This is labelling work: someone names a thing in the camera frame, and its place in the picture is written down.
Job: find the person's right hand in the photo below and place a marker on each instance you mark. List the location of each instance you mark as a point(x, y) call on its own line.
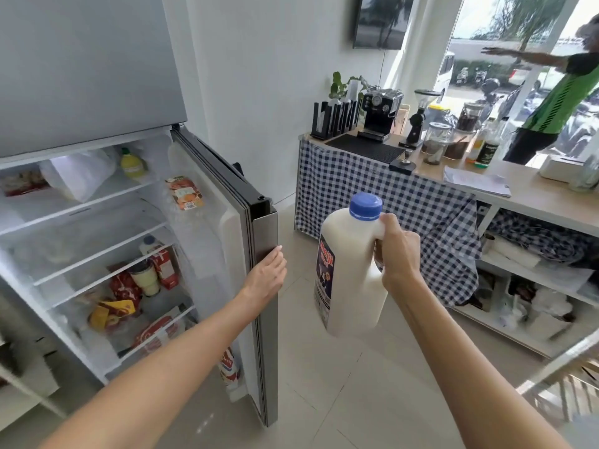
point(400, 257)

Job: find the person's left hand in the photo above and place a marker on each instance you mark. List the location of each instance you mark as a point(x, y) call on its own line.
point(264, 280)

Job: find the person's left fingers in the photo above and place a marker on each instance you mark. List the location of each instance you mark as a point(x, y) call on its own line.
point(274, 261)

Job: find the person's right thumb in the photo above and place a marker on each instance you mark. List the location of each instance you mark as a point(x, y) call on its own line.
point(391, 225)

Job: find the white milk jug blue cap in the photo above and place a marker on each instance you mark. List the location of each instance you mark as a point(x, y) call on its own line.
point(348, 271)

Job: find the silver fridge door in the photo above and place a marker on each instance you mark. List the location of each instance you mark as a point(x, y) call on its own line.
point(220, 219)

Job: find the person's left forearm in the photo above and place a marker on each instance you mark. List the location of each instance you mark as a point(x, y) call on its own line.
point(164, 364)

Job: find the person's right forearm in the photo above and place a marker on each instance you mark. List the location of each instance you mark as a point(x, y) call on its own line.
point(463, 364)

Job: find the coffee tamper on black stand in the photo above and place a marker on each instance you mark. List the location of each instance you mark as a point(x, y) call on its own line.
point(405, 163)

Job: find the black rubber bar mat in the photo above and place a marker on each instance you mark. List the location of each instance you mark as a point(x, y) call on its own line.
point(365, 147)

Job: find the small glass jar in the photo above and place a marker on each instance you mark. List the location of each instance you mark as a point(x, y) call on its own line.
point(435, 142)

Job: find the stack of white papers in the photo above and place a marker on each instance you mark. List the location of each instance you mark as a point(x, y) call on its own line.
point(477, 181)

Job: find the black coffee grinder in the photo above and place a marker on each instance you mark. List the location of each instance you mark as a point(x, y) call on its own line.
point(419, 121)

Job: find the red white milk carton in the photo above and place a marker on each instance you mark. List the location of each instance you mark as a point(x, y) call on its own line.
point(161, 266)

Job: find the orange snack packet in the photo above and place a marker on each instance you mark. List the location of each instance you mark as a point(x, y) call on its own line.
point(185, 192)

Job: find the black espresso machine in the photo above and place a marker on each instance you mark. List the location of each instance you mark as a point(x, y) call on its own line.
point(381, 112)

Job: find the white sauce bottle red label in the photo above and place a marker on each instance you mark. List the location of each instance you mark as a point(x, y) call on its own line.
point(229, 367)

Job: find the yellow syrup bottle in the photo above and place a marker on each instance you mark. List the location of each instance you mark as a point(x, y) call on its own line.
point(476, 144)

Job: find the black cup holder rack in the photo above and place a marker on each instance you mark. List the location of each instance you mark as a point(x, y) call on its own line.
point(334, 119)

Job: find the glass jar of coffee beans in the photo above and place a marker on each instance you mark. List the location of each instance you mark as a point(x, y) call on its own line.
point(465, 130)

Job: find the dark syrup bottle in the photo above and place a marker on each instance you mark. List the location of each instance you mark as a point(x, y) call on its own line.
point(489, 149)

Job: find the folded white towels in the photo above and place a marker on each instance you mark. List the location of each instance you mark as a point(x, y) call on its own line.
point(514, 254)

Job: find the cream cup with dark rim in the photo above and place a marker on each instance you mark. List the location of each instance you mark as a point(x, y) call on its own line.
point(146, 280)

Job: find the red white flat package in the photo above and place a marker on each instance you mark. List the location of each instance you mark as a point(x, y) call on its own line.
point(154, 334)

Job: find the green potted plant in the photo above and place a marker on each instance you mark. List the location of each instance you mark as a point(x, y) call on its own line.
point(344, 86)

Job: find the white counter shelf unit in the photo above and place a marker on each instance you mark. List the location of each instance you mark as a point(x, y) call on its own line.
point(538, 201)

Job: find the red snack bag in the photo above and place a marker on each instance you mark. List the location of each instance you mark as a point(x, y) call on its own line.
point(124, 287)

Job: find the crumpled blue checkered cloth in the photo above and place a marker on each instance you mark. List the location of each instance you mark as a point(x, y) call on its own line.
point(547, 238)

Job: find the white van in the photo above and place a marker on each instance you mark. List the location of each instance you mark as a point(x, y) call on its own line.
point(444, 74)

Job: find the yellow lemon juice bottle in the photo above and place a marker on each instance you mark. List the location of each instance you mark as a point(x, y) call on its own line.
point(133, 164)

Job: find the yellow food packet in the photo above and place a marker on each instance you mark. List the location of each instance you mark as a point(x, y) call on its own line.
point(107, 315)

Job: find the white box appliance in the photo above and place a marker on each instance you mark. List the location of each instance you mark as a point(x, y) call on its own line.
point(559, 169)

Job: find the white plastic bag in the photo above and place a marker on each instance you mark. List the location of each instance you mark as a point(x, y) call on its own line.
point(79, 175)

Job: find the white wooden chair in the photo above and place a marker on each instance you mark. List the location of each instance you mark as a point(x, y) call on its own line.
point(566, 369)

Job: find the silver fridge body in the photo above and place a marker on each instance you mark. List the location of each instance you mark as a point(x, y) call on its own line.
point(28, 261)

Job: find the red food package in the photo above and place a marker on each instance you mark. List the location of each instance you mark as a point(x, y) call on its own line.
point(23, 183)

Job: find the silver freezer door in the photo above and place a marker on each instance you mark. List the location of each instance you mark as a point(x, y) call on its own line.
point(84, 65)

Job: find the black wall television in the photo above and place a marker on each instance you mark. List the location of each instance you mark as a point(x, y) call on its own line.
point(381, 20)

